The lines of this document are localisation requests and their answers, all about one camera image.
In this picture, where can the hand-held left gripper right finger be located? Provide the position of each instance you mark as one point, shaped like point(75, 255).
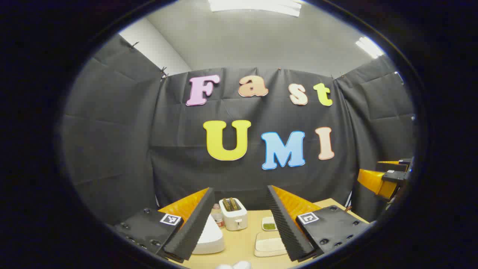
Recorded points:
point(287, 228)

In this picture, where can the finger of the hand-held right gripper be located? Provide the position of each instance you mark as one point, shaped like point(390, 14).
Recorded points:
point(375, 181)
point(394, 165)

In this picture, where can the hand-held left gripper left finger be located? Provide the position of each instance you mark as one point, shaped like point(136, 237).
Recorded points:
point(194, 228)

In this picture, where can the white rice cooker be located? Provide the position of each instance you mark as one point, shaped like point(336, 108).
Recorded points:
point(211, 239)

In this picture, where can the clear plastic water bottle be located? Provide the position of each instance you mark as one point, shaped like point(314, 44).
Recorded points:
point(217, 217)

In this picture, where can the brown bread slice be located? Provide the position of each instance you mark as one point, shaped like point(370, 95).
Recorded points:
point(234, 203)
point(226, 204)

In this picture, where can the white toaster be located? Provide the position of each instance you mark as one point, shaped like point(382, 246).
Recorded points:
point(234, 220)

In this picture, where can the black backdrop cloth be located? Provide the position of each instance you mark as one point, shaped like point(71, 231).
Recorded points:
point(123, 142)

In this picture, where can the small ceiling light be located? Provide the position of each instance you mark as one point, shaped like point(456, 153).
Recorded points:
point(369, 46)

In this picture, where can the long ceiling light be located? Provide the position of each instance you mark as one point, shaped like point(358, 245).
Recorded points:
point(257, 6)

